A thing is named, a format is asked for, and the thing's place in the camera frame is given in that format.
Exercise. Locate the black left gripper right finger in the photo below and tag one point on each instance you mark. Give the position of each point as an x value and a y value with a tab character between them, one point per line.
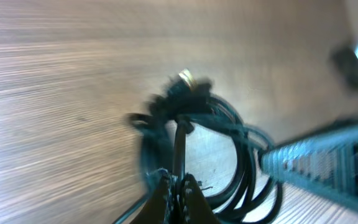
194	207

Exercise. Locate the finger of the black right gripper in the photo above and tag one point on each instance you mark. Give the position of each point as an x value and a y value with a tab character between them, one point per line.
325	164

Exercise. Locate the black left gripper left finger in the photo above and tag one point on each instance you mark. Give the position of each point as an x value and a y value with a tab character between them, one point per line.
159	206

